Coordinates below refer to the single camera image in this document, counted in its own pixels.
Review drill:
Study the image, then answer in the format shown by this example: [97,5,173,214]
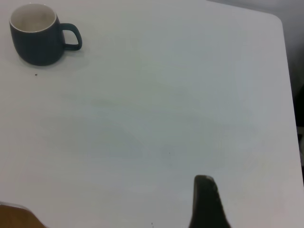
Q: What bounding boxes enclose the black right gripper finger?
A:
[188,175,232,228]

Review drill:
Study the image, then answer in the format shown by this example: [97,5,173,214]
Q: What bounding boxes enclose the dark grey mug white inside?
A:
[9,3,83,67]

